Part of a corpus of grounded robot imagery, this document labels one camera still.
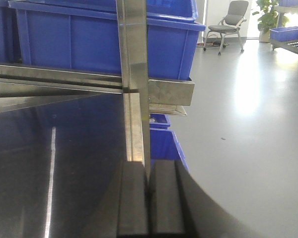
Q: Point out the small blue bin far rack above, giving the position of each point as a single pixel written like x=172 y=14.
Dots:
x=284 y=34

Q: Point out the grey office chair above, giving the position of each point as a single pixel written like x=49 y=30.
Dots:
x=229 y=24

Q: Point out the distant steel roller rack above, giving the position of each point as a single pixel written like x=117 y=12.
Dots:
x=291 y=46

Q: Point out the stainless steel shelf rack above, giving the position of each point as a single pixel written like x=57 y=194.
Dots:
x=21 y=85

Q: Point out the large blue plastic bin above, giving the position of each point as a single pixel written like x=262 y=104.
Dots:
x=64 y=35

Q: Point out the blue bin lower shelf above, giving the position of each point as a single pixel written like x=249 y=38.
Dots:
x=164 y=144

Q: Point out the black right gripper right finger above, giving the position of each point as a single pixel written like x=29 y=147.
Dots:
x=170 y=189

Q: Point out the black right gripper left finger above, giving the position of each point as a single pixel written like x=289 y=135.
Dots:
x=133 y=207

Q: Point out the green potted plant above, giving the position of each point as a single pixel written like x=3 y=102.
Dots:
x=268 y=18

